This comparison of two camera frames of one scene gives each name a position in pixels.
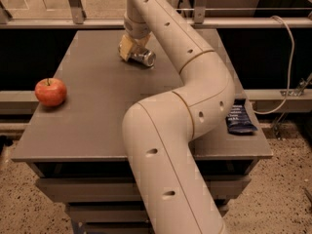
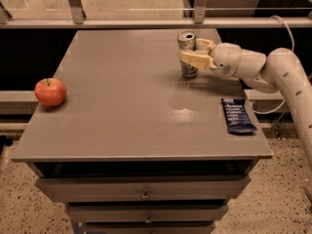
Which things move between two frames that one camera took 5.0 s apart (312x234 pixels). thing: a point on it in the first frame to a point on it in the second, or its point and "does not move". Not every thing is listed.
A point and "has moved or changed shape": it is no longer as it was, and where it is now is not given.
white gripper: (136, 29) to (226, 58)
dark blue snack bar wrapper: (239, 120) does not move
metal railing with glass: (207, 6) does not move
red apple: (51, 92) does not move
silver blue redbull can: (143, 56) has moved or changed shape
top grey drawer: (125, 189) does not move
